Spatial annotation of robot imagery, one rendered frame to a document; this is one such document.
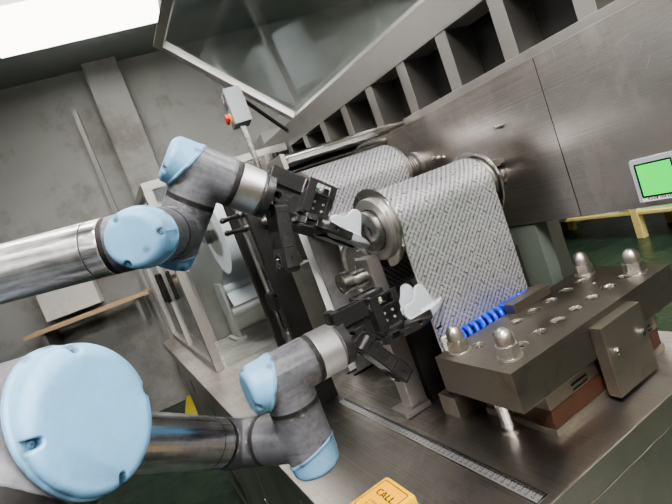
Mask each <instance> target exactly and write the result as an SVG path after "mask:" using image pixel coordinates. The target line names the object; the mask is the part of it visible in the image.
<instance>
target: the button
mask: <svg viewBox="0 0 672 504"><path fill-rule="evenodd" d="M350 504H418V503H417V500H416V497H415V496H414V495H413V494H412V493H410V492H409V491H407V490H406V489H404V488H403V487H402V486H400V485H399V484H397V483H396V482H394V481H393V480H391V479H390V478H388V477H386V478H385V479H383V480H382V481H381V482H379V483H378V484H376V485H375V486H374V487H372V488H371V489H369V490H368V491H367V492H365V493H364V494H362V495H361V496H359V497H358V498H357V499H355V500H354V501H352V502H351V503H350Z"/></svg>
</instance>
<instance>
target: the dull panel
mask: <svg viewBox="0 0 672 504"><path fill-rule="evenodd" d="M508 228H509V231H510V234H511V237H512V240H513V243H514V245H518V248H519V251H520V254H521V257H522V260H523V263H524V267H525V270H526V273H527V276H528V279H529V282H530V285H531V287H534V286H535V285H537V284H548V285H549V288H550V287H551V286H553V285H555V284H556V283H558V282H560V281H561V280H563V279H564V277H563V274H562V270H561V267H560V264H559V261H558V258H557V255H556V252H555V248H554V245H553V242H552V239H551V236H550V233H549V229H548V226H547V223H546V222H540V223H533V224H526V225H519V226H512V227H508Z"/></svg>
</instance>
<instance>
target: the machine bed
mask: <svg viewBox="0 0 672 504"><path fill-rule="evenodd" d="M658 334H659V337H660V341H661V342H663V343H664V346H665V349H664V350H663V351H662V352H661V353H660V354H659V355H657V356H656V360H657V363H658V368H656V369H655V370H654V371H653V372H652V373H651V374H649V375H648V376H647V377H646V378H645V379H644V380H642V381H641V382H640V383H639V384H638V385H637V386H635V387H634V388H633V389H632V390H631V391H630V392H628V393H627V394H626V395H625V396H624V397H623V398H620V397H615V396H611V395H609V396H608V397H607V398H606V399H605V400H603V401H602V402H601V403H600V404H599V405H597V406H596V407H595V408H594V409H593V410H592V411H590V412H589V413H588V414H587V415H586V416H584V417H583V418H582V419H581V420H580V421H578V422H577V423H576V424H575V425H574V426H572V427H571V428H570V429H569V430H568V431H566V432H565V433H564V434H563V435H562V436H560V437H556V436H553V435H550V434H547V433H544V432H541V431H538V430H535V429H532V428H529V427H526V426H523V425H521V428H522V430H521V432H520V433H519V434H518V435H516V436H514V437H503V436H501V435H500V434H499V431H498V426H499V425H500V422H499V419H498V417H497V416H494V415H491V414H488V413H487V410H486V407H487V404H486V402H485V403H484V404H482V405H481V406H480V407H478V408H477V409H475V410H474V411H473V412H471V413H470V414H468V415H467V416H466V417H464V418H463V419H459V418H456V417H453V416H451V415H448V414H446V413H445V412H444V409H443V406H442V403H441V401H440V399H439V400H437V401H436V402H434V403H433V402H431V405H430V406H429V407H427V408H426V409H424V410H422V411H421V412H419V413H418V414H416V415H415V416H413V417H412V418H410V419H409V420H406V419H404V418H402V417H399V416H397V415H395V414H393V412H392V409H391V408H393V407H394V406H396V405H398V404H399V403H401V402H402V401H401V398H400V395H399V392H398V390H397V387H396V384H395V381H394V380H392V379H390V378H389V377H388V376H386V375H385V374H384V373H385V372H383V371H382V370H381V369H379V368H378V367H376V366H375V365H374V364H371V365H369V366H368V367H366V368H364V369H363V370H361V371H359V372H358V371H357V370H356V371H354V372H352V373H350V374H349V375H348V374H347V373H349V372H351V371H350V370H349V367H348V366H347V367H346V368H345V369H344V370H342V371H340V372H338V373H337V374H335V375H333V376H331V377H332V380H333V382H334V385H335V388H336V390H337V393H338V395H337V396H335V397H333V398H332V399H330V400H328V401H326V402H325V403H323V404H321V405H322V407H323V410H324V412H325V415H326V418H327V420H328V423H329V425H330V428H331V429H332V430H333V434H334V437H335V440H336V443H337V448H338V451H339V458H338V461H337V463H336V464H335V466H334V468H333V469H332V470H331V471H330V472H329V473H327V474H326V475H324V476H323V477H321V478H318V479H316V480H312V481H302V480H300V479H297V478H296V477H295V475H294V473H293V471H291V469H290V464H283V465H273V466H270V467H271V468H272V469H273V470H274V471H275V472H276V473H277V474H278V476H279V477H280V478H281V479H282V480H283V481H284V482H285V483H286V484H287V486H288V487H289V488H290V489H291V490H292V491H293V492H294V493H295V495H296V496H297V497H298V498H299V499H300V500H301V501H302V502H303V503H304V504H350V503H351V502H352V501H354V500H355V499H357V498H358V497H359V496H361V495H362V494H364V493H365V492H367V491H368V490H369V489H371V488H372V487H374V486H375V485H376V484H378V483H379V482H381V481H382V480H383V479H385V478H386V477H388V478H390V479H391V480H393V481H394V482H396V483H397V484H399V485H400V486H402V487H403V488H404V489H406V490H407V491H409V492H410V493H412V494H413V495H414V496H415V497H416V500H417V502H419V503H420V504H534V503H532V502H530V501H528V500H526V499H524V498H522V497H520V496H518V495H516V494H514V493H513V492H511V491H509V490H507V489H505V488H503V487H501V486H499V485H497V484H495V483H493V482H491V481H489V480H487V479H485V478H483V477H481V476H479V475H477V474H476V473H474V472H472V471H470V470H468V469H466V468H464V467H462V466H460V465H458V464H456V463H454V462H452V461H450V460H448V459H446V458H444V457H442V456H440V455H439V454H437V453H435V452H433V451H431V450H429V449H427V448H425V447H423V446H421V445H419V444H417V443H415V442H413V441H411V440H409V439H407V438H405V437H403V436H402V435H400V434H398V433H396V432H394V431H392V430H390V429H388V428H386V427H384V426H382V425H380V424H378V423H376V422H374V421H372V420H370V419H368V418H366V417H365V416H363V415H361V414H359V413H357V412H355V411H353V410H351V409H349V408H347V407H345V406H343V405H341V404H339V403H337V402H339V401H340V400H342V399H344V398H347V399H349V400H351V401H354V402H356V403H358V404H360V405H362V406H364V407H366V408H368V409H370V410H372V411H375V412H377V413H379V414H381V415H383V416H385V417H387V418H389V419H391V420H394V421H396V422H398V423H400V424H402V425H404V426H406V427H408V428H410V429H412V430H415V431H417V432H419V433H421V434H423V435H425V436H427V437H429V438H431V439H433V440H436V441H438V442H440V443H442V444H444V445H446V446H448V447H450V448H452V449H455V450H457V451H459V452H461V453H463V454H465V455H467V456H469V457H471V458H473V459H476V460H478V461H480V462H482V463H484V464H486V465H488V466H490V467H492V468H494V469H497V470H499V471H501V472H503V473H505V474H507V475H509V476H511V477H513V478H515V479H518V480H520V481H522V482H524V483H526V484H528V485H530V486H532V487H534V488H537V489H539V490H541V491H543V492H545V493H547V494H549V495H547V496H546V497H545V498H544V499H543V500H542V501H541V502H540V503H539V504H591V503H592V502H593V501H594V500H595V499H596V498H597V497H598V496H599V495H600V494H601V493H602V492H603V491H604V490H605V489H606V488H607V487H608V486H609V485H610V484H611V483H612V482H613V481H615V480H616V479H617V478H618V477H619V476H620V475H621V474H622V473H623V472H624V471H625V470H626V469H627V468H628V467H629V466H630V465H631V464H632V463H633V462H634V461H635V460H636V459H637V458H638V457H639V456H640V455H641V454H642V453H643V452H644V451H645V450H646V449H647V448H648V447H649V446H650V445H651V444H652V443H653V442H654V441H655V440H656V439H657V438H659V437H660V436H661V435H662V434H663V433H664V432H665V431H666V430H667V429H668V428H669V427H670V426H671V425H672V332H668V331H658ZM162 343H163V346H164V348H165V349H166V350H167V351H168V353H169V354H170V355H171V356H172V357H173V358H174V359H175V360H176V362H177V363H178V364H179V365H180V366H181V367H182V368H183V369H184V370H185V372H186V373H187V374H188V375H189V376H190V377H191V378H192V379H193V381H194V382H195V383H196V384H197V385H198V386H199V387H200V388H201V389H202V391H203V392H204V393H205V394H206V395H207V396H208V397H209V398H210V400H211V401H212V402H213V403H214V404H215V405H216V406H217V407H218V408H219V410H220V411H221V412H222V413H223V414H224V415H225V416H226V417H232V418H244V417H251V416H257V415H258V414H256V413H255V412H254V410H253V409H252V408H251V406H250V404H249V402H248V400H247V398H246V396H245V394H244V392H243V390H242V387H241V384H240V380H239V372H240V370H241V368H242V367H243V366H244V365H246V364H248V363H250V362H251V361H253V360H255V359H257V358H259V357H260V356H261V355H262V354H263V353H265V352H270V351H272V350H274V349H276V348H278V346H277V343H275V344H272V345H270V346H268V347H266V348H264V349H262V350H260V351H258V352H256V353H254V354H252V355H250V356H248V357H246V358H244V359H242V360H240V361H238V362H236V363H234V364H232V365H230V366H228V365H227V363H226V360H225V358H224V355H223V353H222V350H221V348H220V346H219V343H218V341H215V342H214V343H215V346H216V348H217V350H218V353H219V355H220V358H221V360H222V363H223V365H224V368H225V369H223V370H221V371H219V372H216V371H215V370H213V369H212V368H211V367H210V366H208V365H207V364H206V363H205V362H203V361H202V360H201V359H200V358H198V357H197V356H196V355H195V354H193V353H192V352H191V351H190V350H188V349H187V348H186V347H185V346H183V345H182V344H181V343H180V342H179V341H177V340H176V339H175V338H174V337H173V338H171V339H169V340H166V341H164V342H162Z"/></svg>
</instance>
